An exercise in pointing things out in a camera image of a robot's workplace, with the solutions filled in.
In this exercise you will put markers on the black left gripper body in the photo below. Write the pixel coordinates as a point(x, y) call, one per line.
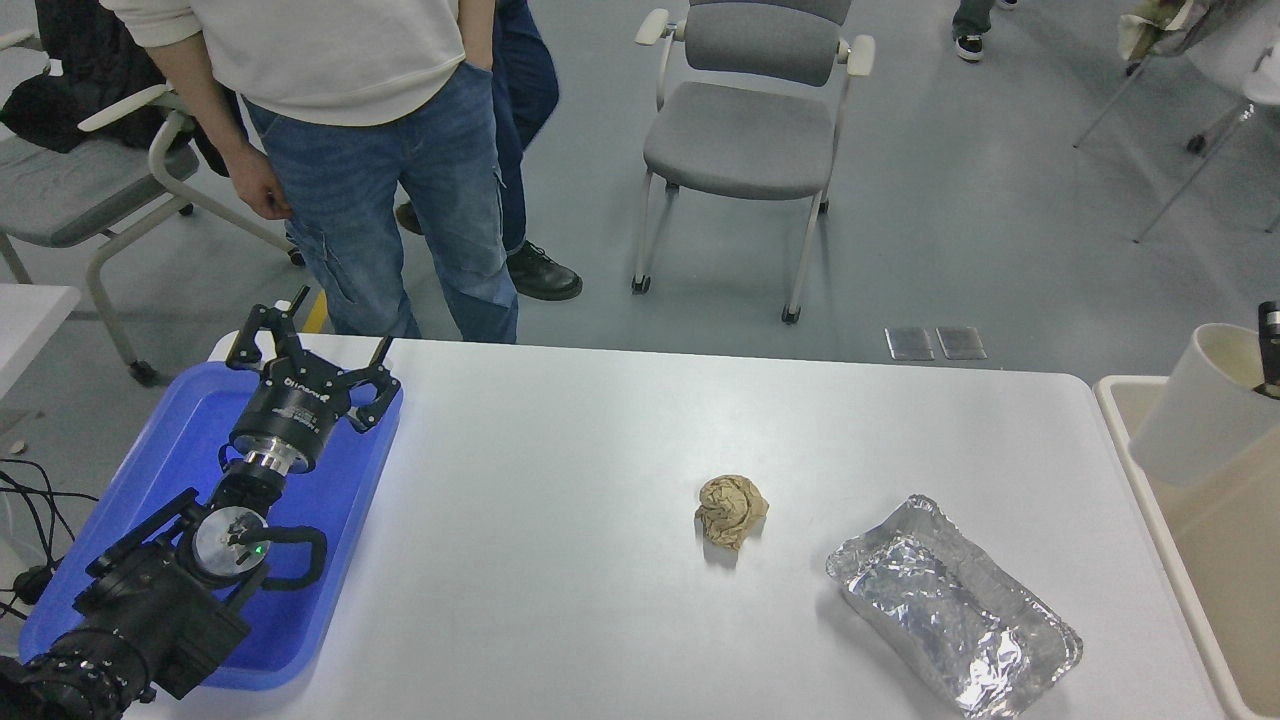
point(290, 415)

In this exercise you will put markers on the white paper cup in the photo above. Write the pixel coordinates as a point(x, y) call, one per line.
point(1190, 420)

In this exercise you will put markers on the person's right forearm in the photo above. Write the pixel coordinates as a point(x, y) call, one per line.
point(200, 100)

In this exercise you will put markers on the person's right hand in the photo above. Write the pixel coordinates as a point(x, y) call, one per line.
point(258, 185)

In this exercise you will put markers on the yellow floor tape line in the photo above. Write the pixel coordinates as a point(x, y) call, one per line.
point(315, 315)

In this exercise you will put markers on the blue plastic tray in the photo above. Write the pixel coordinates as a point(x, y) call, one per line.
point(150, 450)

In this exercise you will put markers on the large pale bin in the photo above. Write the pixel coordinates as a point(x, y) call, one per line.
point(1230, 580)

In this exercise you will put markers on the white-framed grey seat chair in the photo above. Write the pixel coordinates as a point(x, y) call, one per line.
point(60, 190)

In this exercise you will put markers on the white chair thin metal legs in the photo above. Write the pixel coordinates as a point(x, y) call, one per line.
point(1235, 60)

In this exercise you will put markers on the metal floor plate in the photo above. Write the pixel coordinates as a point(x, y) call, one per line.
point(961, 342)
point(909, 343)

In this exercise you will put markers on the olive cream draped garment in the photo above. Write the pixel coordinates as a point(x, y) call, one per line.
point(1160, 25)

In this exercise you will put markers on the black garment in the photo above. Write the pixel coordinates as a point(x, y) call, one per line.
point(90, 70)

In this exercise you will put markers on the crumpled tan paper ball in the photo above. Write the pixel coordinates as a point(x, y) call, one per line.
point(732, 510)

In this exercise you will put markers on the crinkled foil tray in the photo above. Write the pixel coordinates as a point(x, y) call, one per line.
point(940, 600)

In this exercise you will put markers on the grey padded chair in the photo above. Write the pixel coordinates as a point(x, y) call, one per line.
point(740, 140)

